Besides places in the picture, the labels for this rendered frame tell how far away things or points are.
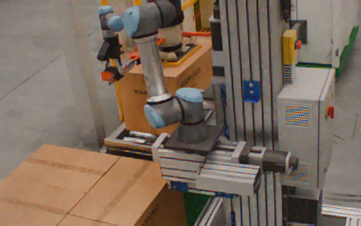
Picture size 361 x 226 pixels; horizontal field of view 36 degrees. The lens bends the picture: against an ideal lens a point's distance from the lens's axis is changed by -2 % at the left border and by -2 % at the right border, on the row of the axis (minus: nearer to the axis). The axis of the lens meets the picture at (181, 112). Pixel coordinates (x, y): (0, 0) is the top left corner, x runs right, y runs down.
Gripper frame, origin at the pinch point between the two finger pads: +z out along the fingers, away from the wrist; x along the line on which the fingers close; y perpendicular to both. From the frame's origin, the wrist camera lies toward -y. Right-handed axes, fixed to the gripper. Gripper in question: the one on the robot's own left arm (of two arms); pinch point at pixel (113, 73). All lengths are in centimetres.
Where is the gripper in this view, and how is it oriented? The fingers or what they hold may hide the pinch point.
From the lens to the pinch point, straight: 293.6
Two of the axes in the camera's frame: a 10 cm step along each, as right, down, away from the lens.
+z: 0.9, 8.8, 4.6
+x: -8.9, -1.3, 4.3
